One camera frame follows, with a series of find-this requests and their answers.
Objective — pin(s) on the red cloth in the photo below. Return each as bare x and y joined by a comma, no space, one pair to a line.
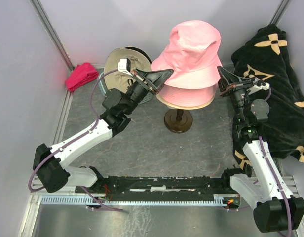
81,75

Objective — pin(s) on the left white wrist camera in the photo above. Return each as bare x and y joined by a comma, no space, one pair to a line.
124,66

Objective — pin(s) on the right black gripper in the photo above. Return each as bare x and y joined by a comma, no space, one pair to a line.
226,78

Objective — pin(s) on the peach bucket hat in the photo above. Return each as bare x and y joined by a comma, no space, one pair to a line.
183,105

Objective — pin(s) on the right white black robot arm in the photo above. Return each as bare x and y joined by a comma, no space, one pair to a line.
275,209

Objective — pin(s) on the teal plastic basket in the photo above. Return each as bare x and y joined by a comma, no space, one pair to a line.
104,89

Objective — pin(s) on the light blue cable duct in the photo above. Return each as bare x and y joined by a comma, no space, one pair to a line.
218,200

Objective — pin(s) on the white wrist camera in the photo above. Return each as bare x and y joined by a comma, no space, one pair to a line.
124,66
259,85

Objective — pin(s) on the dark wooden hat stand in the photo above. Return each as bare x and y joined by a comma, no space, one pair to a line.
178,120

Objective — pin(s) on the right aluminium frame post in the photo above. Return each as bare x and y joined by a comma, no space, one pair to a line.
279,12

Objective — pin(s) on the aluminium frame post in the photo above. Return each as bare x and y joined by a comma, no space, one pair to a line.
36,4
279,12

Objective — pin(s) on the left aluminium frame post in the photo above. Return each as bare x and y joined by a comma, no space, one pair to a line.
36,4

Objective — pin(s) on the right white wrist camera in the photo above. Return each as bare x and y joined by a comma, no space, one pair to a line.
259,85

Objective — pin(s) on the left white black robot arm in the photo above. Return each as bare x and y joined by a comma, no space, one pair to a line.
52,164

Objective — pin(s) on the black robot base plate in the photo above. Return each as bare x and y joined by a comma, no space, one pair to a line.
129,188

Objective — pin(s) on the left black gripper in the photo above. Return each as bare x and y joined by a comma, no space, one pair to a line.
155,80

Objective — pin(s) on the grey hat in basket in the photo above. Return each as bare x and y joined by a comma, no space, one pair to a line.
115,79

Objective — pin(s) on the black floral blanket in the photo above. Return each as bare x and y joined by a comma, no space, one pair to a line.
265,56

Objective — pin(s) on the pink beige bucket hat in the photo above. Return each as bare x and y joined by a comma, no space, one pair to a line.
194,96
192,53

